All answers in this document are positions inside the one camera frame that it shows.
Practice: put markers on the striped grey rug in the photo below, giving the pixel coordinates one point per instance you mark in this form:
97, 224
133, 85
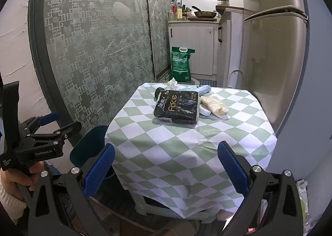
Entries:
210, 80

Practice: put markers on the black tissue packet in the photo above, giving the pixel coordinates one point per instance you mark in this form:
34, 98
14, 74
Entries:
176, 108

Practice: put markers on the white plastic wrap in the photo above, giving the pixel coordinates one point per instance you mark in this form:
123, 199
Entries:
172, 84

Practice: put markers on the beige refrigerator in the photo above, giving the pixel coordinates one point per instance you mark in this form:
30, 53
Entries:
267, 56

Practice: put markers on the white kitchen cabinet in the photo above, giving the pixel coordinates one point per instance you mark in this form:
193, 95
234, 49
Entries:
192, 43

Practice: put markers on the row of condiment bottles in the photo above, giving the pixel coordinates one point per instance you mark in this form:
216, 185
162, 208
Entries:
179, 12

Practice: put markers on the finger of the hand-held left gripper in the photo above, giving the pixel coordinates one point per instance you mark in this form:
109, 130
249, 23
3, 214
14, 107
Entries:
49, 118
70, 128

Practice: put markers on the clear plastic bag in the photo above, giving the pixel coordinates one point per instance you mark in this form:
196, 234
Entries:
302, 199

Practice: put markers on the person's left hand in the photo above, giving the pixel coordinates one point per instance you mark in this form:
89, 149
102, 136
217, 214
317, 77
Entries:
18, 181

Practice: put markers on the patterned glass sliding door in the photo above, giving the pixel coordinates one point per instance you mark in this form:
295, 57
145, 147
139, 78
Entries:
90, 43
160, 17

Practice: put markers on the green rice bag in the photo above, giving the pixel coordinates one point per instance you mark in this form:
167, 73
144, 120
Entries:
181, 64

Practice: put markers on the wooden cutting board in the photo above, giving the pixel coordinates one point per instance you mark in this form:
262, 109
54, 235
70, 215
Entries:
220, 7

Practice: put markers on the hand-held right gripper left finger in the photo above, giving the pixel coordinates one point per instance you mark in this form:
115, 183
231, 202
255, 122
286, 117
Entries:
99, 168

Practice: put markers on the blue white packet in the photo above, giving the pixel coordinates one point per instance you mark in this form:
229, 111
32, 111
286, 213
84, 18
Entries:
203, 88

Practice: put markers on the beige wrapper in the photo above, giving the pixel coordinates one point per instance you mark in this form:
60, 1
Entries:
214, 106

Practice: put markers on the small white object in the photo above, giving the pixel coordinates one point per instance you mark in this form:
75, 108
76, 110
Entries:
205, 112

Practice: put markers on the dark round object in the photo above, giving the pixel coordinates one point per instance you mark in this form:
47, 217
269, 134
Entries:
158, 91

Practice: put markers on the teal plastic bin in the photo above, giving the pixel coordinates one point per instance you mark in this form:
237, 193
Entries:
90, 137

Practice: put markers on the black cooktop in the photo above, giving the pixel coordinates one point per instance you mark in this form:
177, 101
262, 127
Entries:
202, 18

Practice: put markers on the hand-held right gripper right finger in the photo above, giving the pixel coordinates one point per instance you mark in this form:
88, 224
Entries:
233, 166

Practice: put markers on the person's left forearm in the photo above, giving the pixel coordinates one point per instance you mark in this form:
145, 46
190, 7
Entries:
9, 202

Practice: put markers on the metal frying pan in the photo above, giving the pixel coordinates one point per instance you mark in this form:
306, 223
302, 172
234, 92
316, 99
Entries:
205, 13

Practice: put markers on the green white checkered tablecloth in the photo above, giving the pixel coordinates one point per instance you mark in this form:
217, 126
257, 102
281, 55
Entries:
181, 147

